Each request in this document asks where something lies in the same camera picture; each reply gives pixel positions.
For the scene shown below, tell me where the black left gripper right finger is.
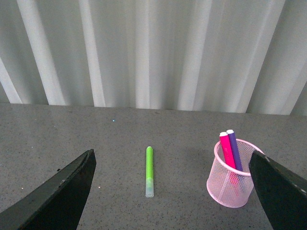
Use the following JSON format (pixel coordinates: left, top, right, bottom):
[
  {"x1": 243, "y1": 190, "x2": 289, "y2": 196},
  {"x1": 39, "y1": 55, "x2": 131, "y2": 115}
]
[{"x1": 249, "y1": 150, "x2": 307, "y2": 230}]

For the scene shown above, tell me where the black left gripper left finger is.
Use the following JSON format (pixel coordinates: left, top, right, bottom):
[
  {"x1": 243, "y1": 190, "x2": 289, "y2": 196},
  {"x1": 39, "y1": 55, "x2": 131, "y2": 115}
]
[{"x1": 0, "y1": 149, "x2": 96, "y2": 230}]

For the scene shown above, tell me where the white pleated curtain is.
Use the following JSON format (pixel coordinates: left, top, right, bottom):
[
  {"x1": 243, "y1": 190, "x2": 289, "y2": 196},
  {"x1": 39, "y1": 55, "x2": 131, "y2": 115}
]
[{"x1": 0, "y1": 0, "x2": 307, "y2": 115}]

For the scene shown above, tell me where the green marker pen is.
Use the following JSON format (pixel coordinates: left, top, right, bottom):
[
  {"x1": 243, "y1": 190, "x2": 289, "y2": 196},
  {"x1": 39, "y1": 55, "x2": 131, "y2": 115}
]
[{"x1": 145, "y1": 146, "x2": 154, "y2": 198}]

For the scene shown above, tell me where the purple marker pen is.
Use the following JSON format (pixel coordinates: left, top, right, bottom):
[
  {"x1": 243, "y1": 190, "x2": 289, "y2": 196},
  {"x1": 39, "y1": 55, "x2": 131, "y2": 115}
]
[{"x1": 226, "y1": 129, "x2": 243, "y2": 171}]

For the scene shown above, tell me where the pink marker pen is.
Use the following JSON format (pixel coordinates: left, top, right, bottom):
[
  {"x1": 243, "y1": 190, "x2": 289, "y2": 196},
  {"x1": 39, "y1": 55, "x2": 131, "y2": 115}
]
[{"x1": 219, "y1": 132, "x2": 239, "y2": 190}]

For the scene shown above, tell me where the pink mesh pen cup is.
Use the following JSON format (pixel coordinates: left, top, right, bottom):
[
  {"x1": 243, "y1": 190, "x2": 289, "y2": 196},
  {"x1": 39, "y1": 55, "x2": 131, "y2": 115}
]
[{"x1": 206, "y1": 139, "x2": 262, "y2": 208}]

